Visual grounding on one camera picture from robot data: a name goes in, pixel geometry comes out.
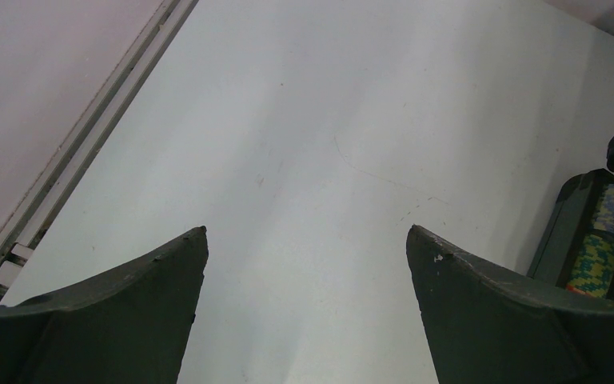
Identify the black poker set case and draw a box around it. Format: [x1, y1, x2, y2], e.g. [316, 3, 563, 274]
[527, 136, 614, 300]

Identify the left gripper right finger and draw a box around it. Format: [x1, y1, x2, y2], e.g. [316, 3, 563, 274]
[406, 225, 614, 383]

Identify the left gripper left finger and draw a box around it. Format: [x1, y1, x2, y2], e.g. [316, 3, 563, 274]
[0, 226, 209, 383]

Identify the green chip stack row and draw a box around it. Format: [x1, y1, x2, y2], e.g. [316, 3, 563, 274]
[566, 184, 614, 298]

